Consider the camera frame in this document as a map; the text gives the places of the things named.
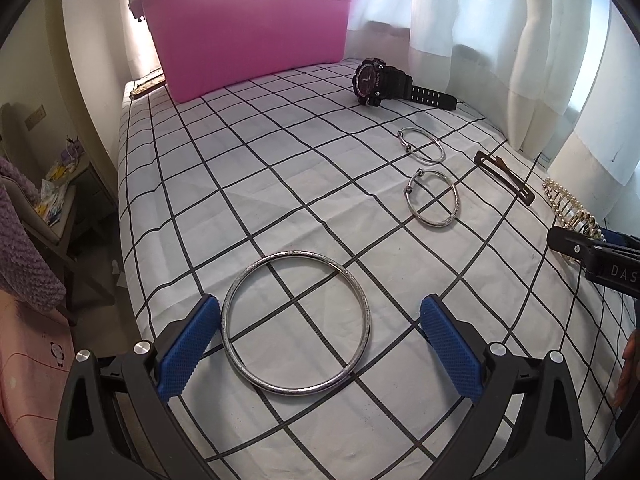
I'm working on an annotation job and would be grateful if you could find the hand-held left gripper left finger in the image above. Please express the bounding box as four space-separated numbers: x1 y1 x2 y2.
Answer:
52 294 222 480

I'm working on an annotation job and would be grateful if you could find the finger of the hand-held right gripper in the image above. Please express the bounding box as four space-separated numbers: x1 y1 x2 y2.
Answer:
546 226 603 267
597 227 640 252

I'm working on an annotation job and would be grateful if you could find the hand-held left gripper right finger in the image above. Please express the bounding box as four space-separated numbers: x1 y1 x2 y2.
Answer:
419 294 588 480

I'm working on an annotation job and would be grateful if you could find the pearl hair claw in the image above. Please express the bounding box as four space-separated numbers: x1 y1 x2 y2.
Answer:
542 176 606 263

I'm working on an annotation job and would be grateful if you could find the large silver bangle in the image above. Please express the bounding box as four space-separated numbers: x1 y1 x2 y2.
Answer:
221 250 372 395

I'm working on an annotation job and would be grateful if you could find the dark metal hair clip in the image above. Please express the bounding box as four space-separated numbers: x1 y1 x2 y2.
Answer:
473 150 536 207

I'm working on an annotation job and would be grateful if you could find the black wrist watch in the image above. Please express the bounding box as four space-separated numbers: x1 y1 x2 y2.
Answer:
351 57 458 112

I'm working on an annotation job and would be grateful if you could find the pink plastic bin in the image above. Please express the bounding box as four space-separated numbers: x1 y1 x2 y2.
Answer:
128 0 368 106

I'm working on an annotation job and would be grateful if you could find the person's right hand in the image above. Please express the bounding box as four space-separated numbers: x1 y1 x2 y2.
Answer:
614 327 640 408

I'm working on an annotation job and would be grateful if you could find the cream curtain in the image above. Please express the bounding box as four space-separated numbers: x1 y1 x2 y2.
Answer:
505 0 613 153

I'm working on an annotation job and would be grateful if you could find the purple knitted blanket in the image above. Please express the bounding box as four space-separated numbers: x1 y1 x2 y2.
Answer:
0 155 68 313

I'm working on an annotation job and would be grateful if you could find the white black checkered tablecloth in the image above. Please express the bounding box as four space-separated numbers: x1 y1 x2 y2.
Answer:
117 57 631 480

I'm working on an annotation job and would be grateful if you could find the pile of printed papers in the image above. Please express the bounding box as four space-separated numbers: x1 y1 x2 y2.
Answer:
39 157 83 228

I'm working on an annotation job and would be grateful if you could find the white sheer curtain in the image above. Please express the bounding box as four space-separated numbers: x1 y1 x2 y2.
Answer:
345 0 640 226

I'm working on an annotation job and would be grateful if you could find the brown printed board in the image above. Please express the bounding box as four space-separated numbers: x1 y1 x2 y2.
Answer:
131 72 166 101

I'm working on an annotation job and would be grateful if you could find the wall socket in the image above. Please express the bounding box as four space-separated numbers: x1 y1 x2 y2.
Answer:
24 105 48 131

